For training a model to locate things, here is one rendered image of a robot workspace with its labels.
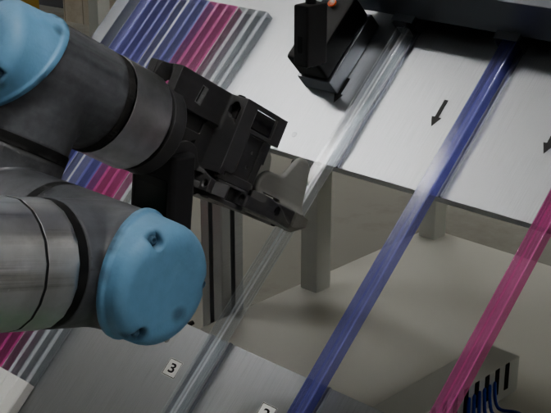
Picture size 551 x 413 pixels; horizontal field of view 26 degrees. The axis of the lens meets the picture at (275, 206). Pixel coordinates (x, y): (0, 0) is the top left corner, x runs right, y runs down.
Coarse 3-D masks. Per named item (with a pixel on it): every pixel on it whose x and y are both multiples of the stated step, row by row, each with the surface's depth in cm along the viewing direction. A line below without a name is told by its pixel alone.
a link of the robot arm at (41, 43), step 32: (0, 0) 77; (0, 32) 75; (32, 32) 75; (64, 32) 77; (0, 64) 74; (32, 64) 75; (64, 64) 77; (96, 64) 79; (128, 64) 83; (0, 96) 75; (32, 96) 76; (64, 96) 77; (96, 96) 79; (128, 96) 81; (0, 128) 76; (32, 128) 76; (64, 128) 78; (96, 128) 81
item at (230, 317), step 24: (384, 48) 108; (384, 72) 106; (360, 96) 106; (360, 120) 106; (336, 144) 104; (312, 168) 104; (312, 192) 103; (288, 240) 102; (264, 264) 101; (240, 288) 101; (240, 312) 100; (216, 336) 99; (192, 384) 98; (168, 408) 98
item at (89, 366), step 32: (64, 352) 108; (96, 352) 107; (128, 352) 105; (160, 352) 103; (192, 352) 101; (224, 352) 99; (64, 384) 106; (96, 384) 104; (128, 384) 103; (160, 384) 101; (224, 384) 98; (256, 384) 96; (288, 384) 95
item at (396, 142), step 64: (256, 0) 122; (320, 0) 117; (256, 64) 117; (448, 64) 104; (512, 64) 101; (320, 128) 108; (384, 128) 104; (448, 128) 101; (512, 128) 97; (448, 192) 97; (512, 192) 94
